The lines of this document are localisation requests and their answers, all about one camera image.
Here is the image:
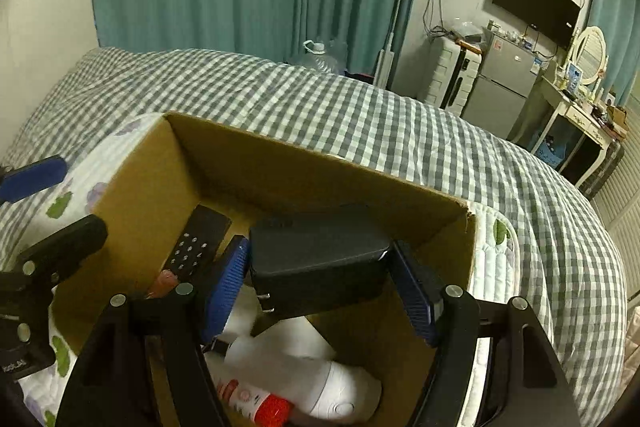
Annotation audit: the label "white louvered wardrobe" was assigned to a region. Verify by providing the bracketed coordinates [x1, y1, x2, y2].
[590, 147, 640, 258]

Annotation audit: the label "white ribbed suitcase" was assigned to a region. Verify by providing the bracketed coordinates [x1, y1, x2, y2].
[425, 38, 458, 105]

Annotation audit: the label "black remote control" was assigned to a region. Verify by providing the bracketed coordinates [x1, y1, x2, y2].
[167, 204, 233, 280]

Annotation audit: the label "red packet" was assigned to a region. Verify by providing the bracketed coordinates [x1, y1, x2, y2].
[147, 269, 181, 300]

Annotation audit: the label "blue patterned bag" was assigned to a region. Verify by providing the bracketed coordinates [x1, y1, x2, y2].
[532, 134, 568, 168]

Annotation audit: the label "grey checkered duvet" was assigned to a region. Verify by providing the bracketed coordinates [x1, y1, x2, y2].
[0, 47, 628, 427]

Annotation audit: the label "white dressing table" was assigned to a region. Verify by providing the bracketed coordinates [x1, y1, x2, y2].
[517, 74, 626, 188]

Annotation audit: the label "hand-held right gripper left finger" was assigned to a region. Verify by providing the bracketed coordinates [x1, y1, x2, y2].
[55, 234, 251, 427]

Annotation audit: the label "black wall television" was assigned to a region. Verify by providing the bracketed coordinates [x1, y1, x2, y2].
[492, 0, 582, 50]

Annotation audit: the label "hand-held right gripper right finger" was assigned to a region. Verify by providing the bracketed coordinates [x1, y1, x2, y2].
[387, 239, 583, 427]

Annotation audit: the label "white plastic bottle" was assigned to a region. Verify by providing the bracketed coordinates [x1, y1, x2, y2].
[205, 337, 383, 423]

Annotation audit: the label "clear plastic bag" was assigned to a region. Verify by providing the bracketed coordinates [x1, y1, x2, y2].
[447, 19, 486, 42]

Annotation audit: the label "white oval mirror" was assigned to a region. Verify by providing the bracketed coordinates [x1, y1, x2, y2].
[570, 26, 611, 92]

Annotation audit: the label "white suitcase with dark trim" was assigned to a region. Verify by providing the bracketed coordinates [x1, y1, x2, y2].
[445, 44, 483, 110]

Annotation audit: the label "white charger block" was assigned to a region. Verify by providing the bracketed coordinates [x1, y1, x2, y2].
[227, 287, 336, 358]

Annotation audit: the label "white mop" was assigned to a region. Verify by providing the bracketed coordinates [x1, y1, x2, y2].
[377, 0, 411, 88]

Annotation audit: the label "silver mini fridge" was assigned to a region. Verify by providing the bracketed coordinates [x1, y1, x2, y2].
[460, 31, 548, 140]

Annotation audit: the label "dark ribbed suitcase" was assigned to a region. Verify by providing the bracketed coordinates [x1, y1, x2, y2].
[580, 147, 623, 200]

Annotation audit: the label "cardboard box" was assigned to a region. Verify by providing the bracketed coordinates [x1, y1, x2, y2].
[50, 111, 476, 427]

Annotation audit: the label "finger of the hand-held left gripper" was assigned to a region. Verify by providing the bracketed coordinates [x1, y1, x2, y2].
[10, 214, 108, 283]
[0, 156, 68, 205]

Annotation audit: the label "white tube with red cap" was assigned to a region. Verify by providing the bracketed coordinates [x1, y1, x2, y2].
[215, 377, 293, 427]

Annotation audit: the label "large clear water jug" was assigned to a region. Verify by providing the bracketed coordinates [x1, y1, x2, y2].
[302, 39, 351, 75]

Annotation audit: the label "small brown box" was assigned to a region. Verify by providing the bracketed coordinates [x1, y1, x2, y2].
[605, 104, 628, 128]

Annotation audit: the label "hanging wall cables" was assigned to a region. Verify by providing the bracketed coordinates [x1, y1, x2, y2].
[422, 0, 446, 38]

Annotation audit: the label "black power adapter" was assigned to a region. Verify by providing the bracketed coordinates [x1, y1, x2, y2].
[248, 204, 393, 323]

